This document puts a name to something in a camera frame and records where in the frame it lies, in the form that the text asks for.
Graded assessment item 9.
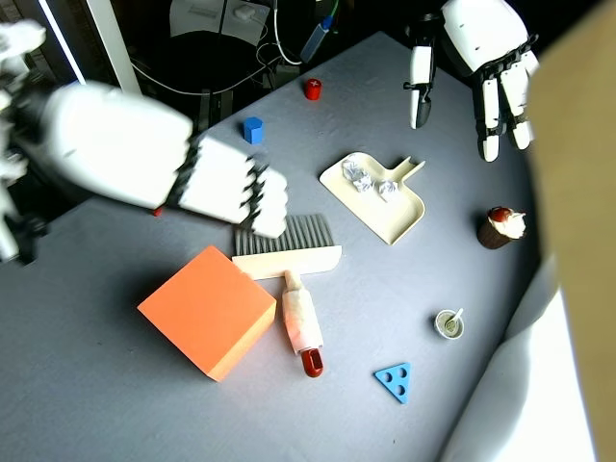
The large orange foam cube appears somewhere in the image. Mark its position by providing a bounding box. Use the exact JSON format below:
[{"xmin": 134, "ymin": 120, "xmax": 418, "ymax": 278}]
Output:
[{"xmin": 137, "ymin": 244, "xmax": 278, "ymax": 384}]

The white flat box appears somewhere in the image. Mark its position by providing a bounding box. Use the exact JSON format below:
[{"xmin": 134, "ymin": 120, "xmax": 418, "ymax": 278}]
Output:
[{"xmin": 168, "ymin": 0, "xmax": 271, "ymax": 39}]

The white frame post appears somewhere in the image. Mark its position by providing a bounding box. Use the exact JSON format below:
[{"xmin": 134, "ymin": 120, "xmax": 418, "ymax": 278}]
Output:
[{"xmin": 85, "ymin": 0, "xmax": 143, "ymax": 95}]

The grey table cloth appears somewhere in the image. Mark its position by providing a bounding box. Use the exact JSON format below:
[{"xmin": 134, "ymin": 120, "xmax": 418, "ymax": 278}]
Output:
[{"xmin": 0, "ymin": 31, "xmax": 562, "ymax": 462}]

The small bowl with spoon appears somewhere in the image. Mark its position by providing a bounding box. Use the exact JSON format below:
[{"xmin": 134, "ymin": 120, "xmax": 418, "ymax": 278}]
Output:
[{"xmin": 435, "ymin": 307, "xmax": 466, "ymax": 341}]

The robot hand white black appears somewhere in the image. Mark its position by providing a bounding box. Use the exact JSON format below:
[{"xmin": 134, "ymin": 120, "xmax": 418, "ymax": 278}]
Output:
[
  {"xmin": 42, "ymin": 80, "xmax": 291, "ymax": 241},
  {"xmin": 402, "ymin": 0, "xmax": 541, "ymax": 164}
]

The cream plastic dustpan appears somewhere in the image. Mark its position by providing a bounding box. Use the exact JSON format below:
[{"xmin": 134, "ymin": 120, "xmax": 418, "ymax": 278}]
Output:
[{"xmin": 319, "ymin": 151, "xmax": 427, "ymax": 246}]

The blue grey plug device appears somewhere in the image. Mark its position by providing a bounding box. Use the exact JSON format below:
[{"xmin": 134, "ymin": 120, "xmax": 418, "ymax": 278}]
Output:
[{"xmin": 299, "ymin": 15, "xmax": 334, "ymax": 63}]

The blue hexagonal block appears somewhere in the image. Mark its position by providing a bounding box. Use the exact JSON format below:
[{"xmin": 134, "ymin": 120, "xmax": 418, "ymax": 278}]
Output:
[{"xmin": 243, "ymin": 116, "xmax": 267, "ymax": 145}]

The pale metal frame bar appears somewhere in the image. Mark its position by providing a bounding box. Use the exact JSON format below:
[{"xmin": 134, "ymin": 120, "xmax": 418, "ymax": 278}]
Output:
[{"xmin": 37, "ymin": 0, "xmax": 87, "ymax": 87}]

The toy cupcake with strawberry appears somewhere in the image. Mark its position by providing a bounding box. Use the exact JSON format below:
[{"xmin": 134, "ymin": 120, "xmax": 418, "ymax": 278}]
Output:
[{"xmin": 475, "ymin": 206, "xmax": 527, "ymax": 250}]

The blue triangle block with holes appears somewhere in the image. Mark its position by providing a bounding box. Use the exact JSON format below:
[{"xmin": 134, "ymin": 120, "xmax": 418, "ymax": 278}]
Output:
[{"xmin": 373, "ymin": 362, "xmax": 413, "ymax": 405}]

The white backdrop sheet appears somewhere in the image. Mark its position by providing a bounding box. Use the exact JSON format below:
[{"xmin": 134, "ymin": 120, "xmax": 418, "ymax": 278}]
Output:
[{"xmin": 440, "ymin": 254, "xmax": 598, "ymax": 462}]

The brown cardboard panel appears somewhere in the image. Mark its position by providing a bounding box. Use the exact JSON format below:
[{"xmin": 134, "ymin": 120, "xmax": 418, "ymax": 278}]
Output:
[{"xmin": 526, "ymin": 0, "xmax": 616, "ymax": 462}]

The black round stool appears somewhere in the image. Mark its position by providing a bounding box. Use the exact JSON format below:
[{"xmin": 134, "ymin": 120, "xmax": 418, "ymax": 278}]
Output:
[{"xmin": 129, "ymin": 33, "xmax": 270, "ymax": 97}]

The white cable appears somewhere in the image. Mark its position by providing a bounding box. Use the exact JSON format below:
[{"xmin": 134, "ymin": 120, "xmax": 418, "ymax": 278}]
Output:
[{"xmin": 271, "ymin": 0, "xmax": 305, "ymax": 67}]

